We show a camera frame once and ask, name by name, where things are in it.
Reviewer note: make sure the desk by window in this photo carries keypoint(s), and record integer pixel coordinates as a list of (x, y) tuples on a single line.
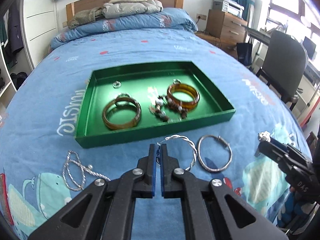
[(311, 72)]

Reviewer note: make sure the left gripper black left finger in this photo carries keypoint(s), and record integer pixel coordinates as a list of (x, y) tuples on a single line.
[(105, 209)]

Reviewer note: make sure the grey puffer jacket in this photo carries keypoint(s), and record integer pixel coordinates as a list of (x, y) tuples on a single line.
[(117, 10)]

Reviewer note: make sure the low wooden nightstand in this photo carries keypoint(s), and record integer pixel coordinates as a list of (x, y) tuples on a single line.
[(227, 44)]

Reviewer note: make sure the blue dinosaur bed sheet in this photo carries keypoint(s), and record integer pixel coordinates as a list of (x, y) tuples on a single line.
[(38, 126)]

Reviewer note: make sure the white printer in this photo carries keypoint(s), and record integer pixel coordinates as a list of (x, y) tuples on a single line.
[(228, 6)]

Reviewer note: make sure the grey office chair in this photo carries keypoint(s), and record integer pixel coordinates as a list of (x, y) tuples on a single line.
[(284, 65)]

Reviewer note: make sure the wall power socket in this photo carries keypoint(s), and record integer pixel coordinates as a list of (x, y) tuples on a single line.
[(201, 17)]

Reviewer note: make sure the amber translucent bangle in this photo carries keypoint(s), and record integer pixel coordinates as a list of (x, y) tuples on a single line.
[(183, 95)]

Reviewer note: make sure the plain silver bangle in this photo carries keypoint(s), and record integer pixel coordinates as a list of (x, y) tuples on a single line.
[(212, 153)]

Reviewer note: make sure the green metal tray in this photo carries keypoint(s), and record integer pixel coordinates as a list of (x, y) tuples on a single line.
[(147, 83)]

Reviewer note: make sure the white wardrobe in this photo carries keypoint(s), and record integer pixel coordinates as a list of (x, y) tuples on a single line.
[(38, 25)]

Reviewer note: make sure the navy tote bag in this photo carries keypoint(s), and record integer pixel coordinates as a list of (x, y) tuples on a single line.
[(244, 53)]

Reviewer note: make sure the silver twisted wire bangle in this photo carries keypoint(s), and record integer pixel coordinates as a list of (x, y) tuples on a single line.
[(185, 147)]

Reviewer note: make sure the olive green jacket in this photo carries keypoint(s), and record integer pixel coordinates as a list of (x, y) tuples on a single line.
[(85, 17)]

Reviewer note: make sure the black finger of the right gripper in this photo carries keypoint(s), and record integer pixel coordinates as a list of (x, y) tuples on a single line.
[(279, 146), (276, 151)]

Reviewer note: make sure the dark hanging clothes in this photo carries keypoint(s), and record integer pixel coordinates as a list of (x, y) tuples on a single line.
[(11, 37)]

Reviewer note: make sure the wooden drawer cabinet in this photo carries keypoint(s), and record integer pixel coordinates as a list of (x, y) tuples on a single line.
[(226, 26)]

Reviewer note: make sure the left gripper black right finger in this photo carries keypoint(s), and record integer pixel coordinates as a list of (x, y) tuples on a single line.
[(210, 209)]

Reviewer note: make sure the brown thin bangle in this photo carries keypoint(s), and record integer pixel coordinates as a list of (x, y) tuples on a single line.
[(123, 112)]

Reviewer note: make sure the blue folded duvet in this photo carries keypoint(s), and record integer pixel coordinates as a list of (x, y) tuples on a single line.
[(173, 18)]

